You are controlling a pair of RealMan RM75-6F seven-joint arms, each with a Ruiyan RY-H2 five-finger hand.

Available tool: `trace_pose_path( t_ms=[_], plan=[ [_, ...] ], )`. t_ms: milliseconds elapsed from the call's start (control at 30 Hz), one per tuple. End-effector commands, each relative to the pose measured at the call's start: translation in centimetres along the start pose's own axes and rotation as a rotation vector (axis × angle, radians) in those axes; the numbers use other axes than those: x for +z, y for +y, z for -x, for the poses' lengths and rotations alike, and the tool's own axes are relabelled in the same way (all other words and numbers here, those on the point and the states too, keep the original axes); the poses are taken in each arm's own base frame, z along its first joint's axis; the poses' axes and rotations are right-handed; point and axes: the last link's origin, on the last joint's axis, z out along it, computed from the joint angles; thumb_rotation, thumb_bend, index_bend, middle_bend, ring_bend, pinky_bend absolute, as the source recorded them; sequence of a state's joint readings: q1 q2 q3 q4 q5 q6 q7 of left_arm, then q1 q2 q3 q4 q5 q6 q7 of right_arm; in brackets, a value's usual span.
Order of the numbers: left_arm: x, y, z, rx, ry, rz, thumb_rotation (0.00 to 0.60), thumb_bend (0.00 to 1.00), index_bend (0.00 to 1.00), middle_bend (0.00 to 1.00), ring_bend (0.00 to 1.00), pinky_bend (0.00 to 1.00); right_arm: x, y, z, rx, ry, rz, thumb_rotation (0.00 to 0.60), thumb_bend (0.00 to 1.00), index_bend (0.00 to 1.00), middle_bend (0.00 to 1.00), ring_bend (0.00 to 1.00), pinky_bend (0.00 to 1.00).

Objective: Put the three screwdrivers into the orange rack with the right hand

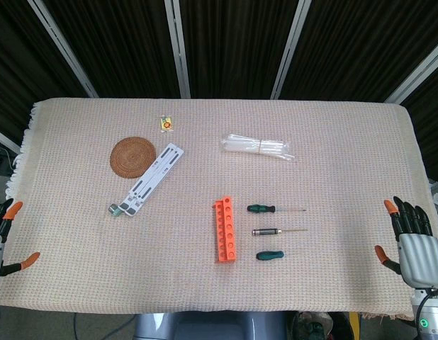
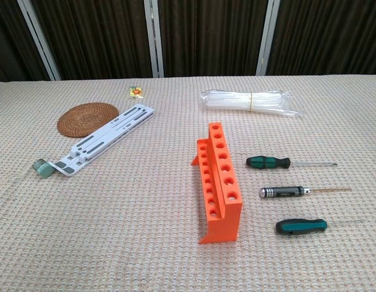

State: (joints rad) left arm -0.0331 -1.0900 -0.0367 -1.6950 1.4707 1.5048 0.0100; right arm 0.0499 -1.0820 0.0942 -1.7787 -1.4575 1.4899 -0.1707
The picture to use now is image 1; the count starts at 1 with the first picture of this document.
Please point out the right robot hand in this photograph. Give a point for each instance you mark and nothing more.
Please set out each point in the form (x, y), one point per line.
(421, 258)

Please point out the small green black screwdriver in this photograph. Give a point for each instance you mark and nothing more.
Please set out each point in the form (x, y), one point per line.
(270, 255)

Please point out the silver black precision screwdriver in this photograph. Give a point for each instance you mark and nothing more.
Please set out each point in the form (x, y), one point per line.
(265, 232)

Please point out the large green black screwdriver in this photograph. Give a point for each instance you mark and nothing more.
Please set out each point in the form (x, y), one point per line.
(259, 208)

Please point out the white folding laptop stand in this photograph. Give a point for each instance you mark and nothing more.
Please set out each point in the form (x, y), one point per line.
(158, 170)

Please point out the orange screwdriver holder rack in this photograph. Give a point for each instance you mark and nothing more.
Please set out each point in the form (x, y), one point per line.
(228, 226)

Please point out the small green translucent block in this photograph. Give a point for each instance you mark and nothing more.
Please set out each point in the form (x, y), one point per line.
(115, 209)

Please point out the dark floor clutter bag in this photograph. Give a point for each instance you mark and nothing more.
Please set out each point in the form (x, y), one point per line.
(311, 327)

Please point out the beige woven tablecloth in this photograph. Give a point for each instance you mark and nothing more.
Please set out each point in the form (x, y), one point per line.
(311, 184)

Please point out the round woven rattan coaster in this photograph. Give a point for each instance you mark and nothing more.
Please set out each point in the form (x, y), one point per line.
(132, 156)

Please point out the bundle of clear straws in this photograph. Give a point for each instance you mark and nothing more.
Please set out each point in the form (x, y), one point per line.
(254, 146)

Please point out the yellow candy packet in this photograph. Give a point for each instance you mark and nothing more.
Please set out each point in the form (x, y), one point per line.
(166, 123)

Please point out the grey robot torso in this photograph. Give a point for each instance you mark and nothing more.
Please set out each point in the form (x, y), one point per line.
(212, 327)

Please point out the white aluminium partition post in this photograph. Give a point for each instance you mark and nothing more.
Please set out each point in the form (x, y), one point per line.
(64, 49)
(417, 78)
(178, 49)
(290, 49)
(4, 140)

